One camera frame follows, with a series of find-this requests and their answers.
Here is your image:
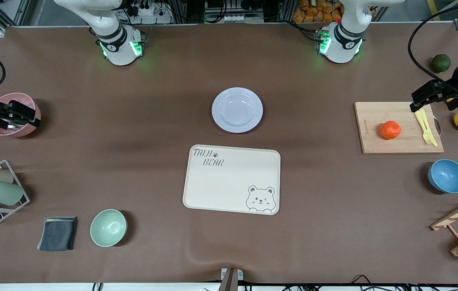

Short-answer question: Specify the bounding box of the grey wire cup rack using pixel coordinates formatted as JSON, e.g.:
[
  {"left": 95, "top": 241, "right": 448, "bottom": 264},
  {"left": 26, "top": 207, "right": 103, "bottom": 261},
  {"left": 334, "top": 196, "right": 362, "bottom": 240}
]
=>
[{"left": 0, "top": 160, "right": 30, "bottom": 223}]

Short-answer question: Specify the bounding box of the cream tray with bear print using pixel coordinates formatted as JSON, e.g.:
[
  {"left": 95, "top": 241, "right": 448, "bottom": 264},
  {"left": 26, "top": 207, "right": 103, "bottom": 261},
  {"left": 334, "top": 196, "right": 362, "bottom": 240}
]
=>
[{"left": 182, "top": 144, "right": 281, "bottom": 215}]

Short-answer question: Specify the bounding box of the pale lavender round plate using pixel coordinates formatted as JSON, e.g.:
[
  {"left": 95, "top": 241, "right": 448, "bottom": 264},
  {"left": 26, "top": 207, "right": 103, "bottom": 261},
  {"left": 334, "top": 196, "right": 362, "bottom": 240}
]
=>
[{"left": 212, "top": 87, "right": 263, "bottom": 133}]

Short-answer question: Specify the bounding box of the white power strip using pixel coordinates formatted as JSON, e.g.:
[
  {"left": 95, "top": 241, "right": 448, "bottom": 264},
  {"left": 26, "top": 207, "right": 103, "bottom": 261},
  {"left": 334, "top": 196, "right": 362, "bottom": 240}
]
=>
[{"left": 130, "top": 0, "right": 173, "bottom": 24}]

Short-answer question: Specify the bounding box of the bamboo cutting board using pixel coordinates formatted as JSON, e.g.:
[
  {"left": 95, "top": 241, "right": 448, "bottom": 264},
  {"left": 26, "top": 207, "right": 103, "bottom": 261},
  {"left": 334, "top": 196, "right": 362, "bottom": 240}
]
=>
[{"left": 354, "top": 101, "right": 445, "bottom": 154}]

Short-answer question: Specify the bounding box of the dark grey folded cloth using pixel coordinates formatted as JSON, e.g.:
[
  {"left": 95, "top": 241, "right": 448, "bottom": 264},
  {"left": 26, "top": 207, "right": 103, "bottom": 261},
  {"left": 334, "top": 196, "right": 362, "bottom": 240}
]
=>
[{"left": 37, "top": 217, "right": 78, "bottom": 252}]

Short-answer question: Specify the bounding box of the pink bowl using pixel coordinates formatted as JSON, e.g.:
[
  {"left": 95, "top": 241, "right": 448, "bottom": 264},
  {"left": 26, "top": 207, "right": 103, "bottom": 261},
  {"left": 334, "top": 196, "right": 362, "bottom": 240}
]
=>
[{"left": 0, "top": 93, "right": 42, "bottom": 138}]

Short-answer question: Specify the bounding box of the orange mandarin fruit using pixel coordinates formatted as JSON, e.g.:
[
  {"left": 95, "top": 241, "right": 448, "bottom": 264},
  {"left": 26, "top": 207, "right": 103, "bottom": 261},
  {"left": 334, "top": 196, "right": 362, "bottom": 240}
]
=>
[{"left": 380, "top": 120, "right": 402, "bottom": 140}]

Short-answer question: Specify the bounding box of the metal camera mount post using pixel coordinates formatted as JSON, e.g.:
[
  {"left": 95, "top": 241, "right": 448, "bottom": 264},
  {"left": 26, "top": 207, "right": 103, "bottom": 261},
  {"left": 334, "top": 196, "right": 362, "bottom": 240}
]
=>
[{"left": 218, "top": 268, "right": 244, "bottom": 291}]

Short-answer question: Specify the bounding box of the pile of orange snack packs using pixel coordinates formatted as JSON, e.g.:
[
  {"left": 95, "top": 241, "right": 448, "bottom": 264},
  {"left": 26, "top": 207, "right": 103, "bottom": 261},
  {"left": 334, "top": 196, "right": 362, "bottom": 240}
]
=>
[{"left": 293, "top": 0, "right": 375, "bottom": 23}]

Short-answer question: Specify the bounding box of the mint green cup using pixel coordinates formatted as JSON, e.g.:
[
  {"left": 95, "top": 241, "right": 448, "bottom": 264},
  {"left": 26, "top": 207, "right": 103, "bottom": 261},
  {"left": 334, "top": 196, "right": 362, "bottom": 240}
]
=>
[{"left": 0, "top": 179, "right": 24, "bottom": 206}]

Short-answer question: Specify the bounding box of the yellow plastic fork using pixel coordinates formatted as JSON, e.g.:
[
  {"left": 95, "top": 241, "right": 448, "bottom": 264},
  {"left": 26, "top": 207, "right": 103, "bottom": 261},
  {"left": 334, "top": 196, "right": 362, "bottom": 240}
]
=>
[{"left": 414, "top": 110, "right": 434, "bottom": 145}]

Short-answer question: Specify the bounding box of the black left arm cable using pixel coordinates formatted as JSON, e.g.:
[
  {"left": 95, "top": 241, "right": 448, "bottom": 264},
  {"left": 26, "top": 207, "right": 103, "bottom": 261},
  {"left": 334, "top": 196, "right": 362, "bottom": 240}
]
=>
[{"left": 408, "top": 0, "right": 458, "bottom": 91}]

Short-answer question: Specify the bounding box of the dark green lime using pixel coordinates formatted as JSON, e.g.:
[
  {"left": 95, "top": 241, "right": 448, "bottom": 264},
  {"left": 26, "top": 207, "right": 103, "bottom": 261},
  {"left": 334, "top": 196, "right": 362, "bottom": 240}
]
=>
[{"left": 432, "top": 54, "right": 451, "bottom": 73}]

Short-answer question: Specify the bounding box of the blue bowl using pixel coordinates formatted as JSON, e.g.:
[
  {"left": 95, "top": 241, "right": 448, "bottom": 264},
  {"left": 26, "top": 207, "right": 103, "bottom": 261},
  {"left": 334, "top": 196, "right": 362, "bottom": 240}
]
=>
[{"left": 428, "top": 159, "right": 458, "bottom": 194}]

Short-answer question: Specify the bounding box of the mint green bowl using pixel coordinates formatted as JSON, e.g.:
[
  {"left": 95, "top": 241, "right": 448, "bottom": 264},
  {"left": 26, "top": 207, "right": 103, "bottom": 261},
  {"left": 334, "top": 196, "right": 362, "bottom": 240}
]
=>
[{"left": 90, "top": 209, "right": 127, "bottom": 247}]

